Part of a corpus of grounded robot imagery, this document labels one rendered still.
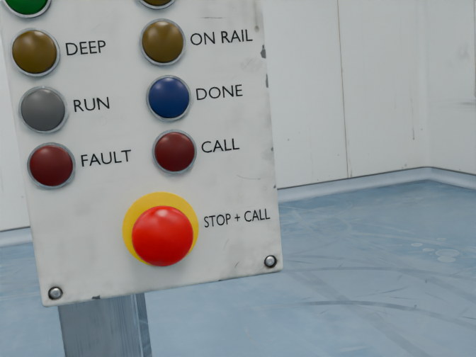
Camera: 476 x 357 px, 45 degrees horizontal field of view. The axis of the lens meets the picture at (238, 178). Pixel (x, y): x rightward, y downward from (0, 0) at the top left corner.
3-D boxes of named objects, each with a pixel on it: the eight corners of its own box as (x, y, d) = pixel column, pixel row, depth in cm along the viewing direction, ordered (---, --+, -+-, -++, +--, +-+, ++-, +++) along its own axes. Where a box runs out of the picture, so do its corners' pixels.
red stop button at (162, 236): (197, 265, 37) (191, 205, 37) (135, 274, 37) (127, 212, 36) (190, 246, 42) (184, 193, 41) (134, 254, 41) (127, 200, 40)
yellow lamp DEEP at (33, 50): (59, 72, 36) (53, 27, 36) (13, 76, 36) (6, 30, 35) (61, 72, 37) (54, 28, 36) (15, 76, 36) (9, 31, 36)
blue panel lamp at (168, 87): (192, 117, 38) (188, 74, 38) (150, 121, 38) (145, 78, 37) (190, 116, 39) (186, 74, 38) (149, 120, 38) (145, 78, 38)
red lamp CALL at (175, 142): (197, 170, 39) (193, 129, 38) (156, 175, 38) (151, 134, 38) (196, 168, 39) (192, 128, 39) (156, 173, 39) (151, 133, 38)
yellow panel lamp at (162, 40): (186, 61, 37) (182, 18, 37) (144, 65, 37) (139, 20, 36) (185, 61, 38) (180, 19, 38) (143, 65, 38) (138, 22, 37)
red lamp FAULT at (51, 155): (75, 185, 37) (69, 142, 37) (31, 190, 37) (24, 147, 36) (76, 183, 38) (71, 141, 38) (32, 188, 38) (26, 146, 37)
